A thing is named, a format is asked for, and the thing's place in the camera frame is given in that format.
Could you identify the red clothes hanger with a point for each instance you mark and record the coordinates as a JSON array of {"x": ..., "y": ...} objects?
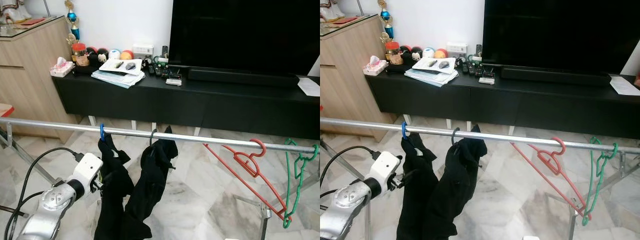
[
  {"x": 264, "y": 148},
  {"x": 563, "y": 146}
]

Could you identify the blue clothes hanger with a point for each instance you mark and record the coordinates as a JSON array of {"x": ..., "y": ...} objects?
[
  {"x": 404, "y": 131},
  {"x": 102, "y": 132}
]

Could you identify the green clothes hanger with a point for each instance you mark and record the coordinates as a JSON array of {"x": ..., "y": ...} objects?
[
  {"x": 288, "y": 190},
  {"x": 588, "y": 190}
]

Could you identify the black shirt with green logo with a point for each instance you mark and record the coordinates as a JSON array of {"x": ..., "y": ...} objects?
[
  {"x": 415, "y": 200},
  {"x": 112, "y": 200}
]

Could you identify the silver metal clothes rack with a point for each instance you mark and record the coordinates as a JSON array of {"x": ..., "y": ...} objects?
[
  {"x": 60, "y": 126},
  {"x": 500, "y": 136}
]

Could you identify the stack of white papers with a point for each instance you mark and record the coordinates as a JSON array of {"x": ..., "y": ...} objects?
[
  {"x": 427, "y": 74},
  {"x": 115, "y": 75}
]

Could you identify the light wooden cabinet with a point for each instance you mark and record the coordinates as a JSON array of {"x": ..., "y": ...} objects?
[
  {"x": 30, "y": 85},
  {"x": 345, "y": 85}
]

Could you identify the pink tissue box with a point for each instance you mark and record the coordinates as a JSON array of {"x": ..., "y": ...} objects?
[
  {"x": 62, "y": 67},
  {"x": 375, "y": 66}
]

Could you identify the grey computer mouse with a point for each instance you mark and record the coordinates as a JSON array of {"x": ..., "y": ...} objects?
[
  {"x": 444, "y": 65},
  {"x": 130, "y": 66}
]

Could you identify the marble table with red edge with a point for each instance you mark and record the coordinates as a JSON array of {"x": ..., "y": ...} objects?
[{"x": 5, "y": 110}]

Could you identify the small white device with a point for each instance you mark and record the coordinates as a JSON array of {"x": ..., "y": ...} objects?
[
  {"x": 487, "y": 80},
  {"x": 173, "y": 81}
]

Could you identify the black television console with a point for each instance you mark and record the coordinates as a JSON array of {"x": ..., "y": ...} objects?
[
  {"x": 525, "y": 107},
  {"x": 200, "y": 107}
]

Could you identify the black remote control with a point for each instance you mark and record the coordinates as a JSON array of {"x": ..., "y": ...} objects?
[
  {"x": 465, "y": 67},
  {"x": 151, "y": 68}
]

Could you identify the black plush toy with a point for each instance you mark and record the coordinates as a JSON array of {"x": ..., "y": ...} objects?
[
  {"x": 97, "y": 56},
  {"x": 411, "y": 55}
]

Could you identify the white and blue ball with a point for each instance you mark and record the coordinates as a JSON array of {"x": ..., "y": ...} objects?
[
  {"x": 428, "y": 53},
  {"x": 115, "y": 54}
]

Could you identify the orange ball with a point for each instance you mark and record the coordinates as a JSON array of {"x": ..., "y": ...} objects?
[
  {"x": 127, "y": 55},
  {"x": 441, "y": 54}
]

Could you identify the white paper sheet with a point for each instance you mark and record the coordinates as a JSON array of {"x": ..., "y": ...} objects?
[
  {"x": 310, "y": 87},
  {"x": 625, "y": 86}
]

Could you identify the red lidded jar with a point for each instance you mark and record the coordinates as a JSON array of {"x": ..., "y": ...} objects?
[
  {"x": 393, "y": 51},
  {"x": 79, "y": 52}
]

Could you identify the gold and blue trophy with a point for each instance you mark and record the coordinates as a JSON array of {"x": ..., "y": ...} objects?
[
  {"x": 73, "y": 17},
  {"x": 387, "y": 17}
]

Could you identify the red packet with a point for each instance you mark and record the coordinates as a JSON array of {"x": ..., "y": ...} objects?
[
  {"x": 345, "y": 20},
  {"x": 32, "y": 21}
]

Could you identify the black soundbar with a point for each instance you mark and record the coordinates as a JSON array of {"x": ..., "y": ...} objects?
[
  {"x": 555, "y": 77},
  {"x": 240, "y": 78}
]

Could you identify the white porcelain figurine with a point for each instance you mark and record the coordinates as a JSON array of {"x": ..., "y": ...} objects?
[
  {"x": 15, "y": 11},
  {"x": 331, "y": 10}
]

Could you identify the black flat television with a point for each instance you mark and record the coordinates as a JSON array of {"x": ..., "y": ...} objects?
[
  {"x": 240, "y": 35},
  {"x": 555, "y": 35}
]

